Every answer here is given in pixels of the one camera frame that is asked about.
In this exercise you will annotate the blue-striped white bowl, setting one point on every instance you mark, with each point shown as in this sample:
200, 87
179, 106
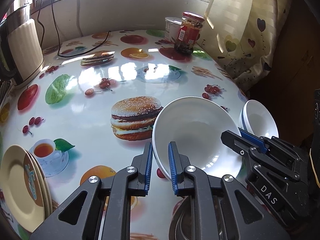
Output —
257, 120

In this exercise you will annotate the stainless steel bowl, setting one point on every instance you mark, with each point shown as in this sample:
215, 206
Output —
183, 224

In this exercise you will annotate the cream electric kettle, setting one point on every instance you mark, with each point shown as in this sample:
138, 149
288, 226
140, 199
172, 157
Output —
21, 54

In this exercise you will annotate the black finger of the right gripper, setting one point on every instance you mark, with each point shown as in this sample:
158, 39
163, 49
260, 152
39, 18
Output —
235, 142

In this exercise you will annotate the fruit print tablecloth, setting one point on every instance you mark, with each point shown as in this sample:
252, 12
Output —
74, 95

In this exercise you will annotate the white paper cup container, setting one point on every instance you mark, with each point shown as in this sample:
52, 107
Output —
172, 28

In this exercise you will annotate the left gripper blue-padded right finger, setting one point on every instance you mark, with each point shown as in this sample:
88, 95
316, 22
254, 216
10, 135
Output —
181, 184

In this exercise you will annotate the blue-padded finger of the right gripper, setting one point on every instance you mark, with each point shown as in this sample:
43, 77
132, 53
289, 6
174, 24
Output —
259, 143

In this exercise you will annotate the beige plate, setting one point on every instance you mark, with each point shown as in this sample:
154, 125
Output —
21, 188
47, 189
43, 185

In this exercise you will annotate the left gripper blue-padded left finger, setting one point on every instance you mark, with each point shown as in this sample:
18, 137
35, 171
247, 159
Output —
143, 163

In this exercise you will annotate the yellow heart-pattern curtain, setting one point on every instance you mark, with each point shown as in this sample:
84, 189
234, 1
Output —
241, 36

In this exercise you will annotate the red-label chili sauce jar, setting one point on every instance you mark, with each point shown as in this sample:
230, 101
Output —
189, 32

